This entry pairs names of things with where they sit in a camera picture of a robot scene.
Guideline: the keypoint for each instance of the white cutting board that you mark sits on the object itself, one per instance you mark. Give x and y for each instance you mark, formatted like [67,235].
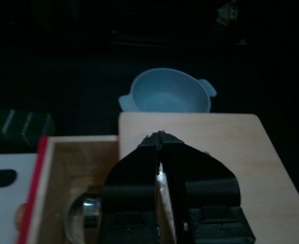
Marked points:
[7,216]

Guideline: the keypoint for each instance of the wooden drawer with red front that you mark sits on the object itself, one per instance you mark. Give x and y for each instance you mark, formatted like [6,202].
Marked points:
[71,158]

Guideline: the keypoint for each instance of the wooden drawer box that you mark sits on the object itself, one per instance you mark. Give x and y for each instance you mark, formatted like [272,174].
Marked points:
[223,136]

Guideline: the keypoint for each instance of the round metal dough cutter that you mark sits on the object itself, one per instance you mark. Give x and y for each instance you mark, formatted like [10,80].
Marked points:
[90,206]

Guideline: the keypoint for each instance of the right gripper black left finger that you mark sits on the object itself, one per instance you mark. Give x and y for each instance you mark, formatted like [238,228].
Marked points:
[130,190]

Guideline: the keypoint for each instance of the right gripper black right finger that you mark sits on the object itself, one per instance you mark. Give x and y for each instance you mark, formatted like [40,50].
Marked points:
[211,197]

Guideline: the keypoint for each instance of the light blue plastic bowl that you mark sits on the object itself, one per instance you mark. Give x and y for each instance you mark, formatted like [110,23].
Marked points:
[168,92]

